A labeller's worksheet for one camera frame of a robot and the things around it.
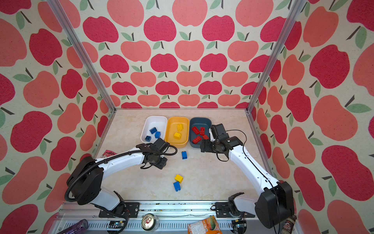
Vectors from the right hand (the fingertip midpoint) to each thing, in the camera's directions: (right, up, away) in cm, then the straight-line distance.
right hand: (210, 145), depth 82 cm
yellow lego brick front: (-18, -19, +1) cm, 26 cm away
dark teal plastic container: (-4, +13, +26) cm, 30 cm away
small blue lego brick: (-41, +2, +19) cm, 45 cm away
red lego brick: (-7, +8, +23) cm, 25 cm away
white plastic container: (-34, +13, +29) cm, 47 cm away
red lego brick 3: (-7, +1, +18) cm, 19 cm away
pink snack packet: (-66, -7, +13) cm, 68 cm away
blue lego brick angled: (-38, +8, +22) cm, 45 cm away
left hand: (-27, -12, +4) cm, 30 cm away
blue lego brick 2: (-15, -8, +10) cm, 20 cm away
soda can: (-30, -30, -20) cm, 47 cm away
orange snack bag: (-3, -36, -14) cm, 39 cm away
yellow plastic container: (-21, +7, +24) cm, 33 cm away
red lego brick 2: (-2, +7, +24) cm, 25 cm away
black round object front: (+13, -39, -10) cm, 43 cm away
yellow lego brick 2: (-19, +10, +25) cm, 33 cm away
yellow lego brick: (-20, +4, +20) cm, 28 cm away
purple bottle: (-64, -36, -15) cm, 75 cm away
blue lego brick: (-35, +5, +19) cm, 40 cm away
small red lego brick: (0, +3, +19) cm, 20 cm away
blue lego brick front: (-19, -23, -2) cm, 30 cm away
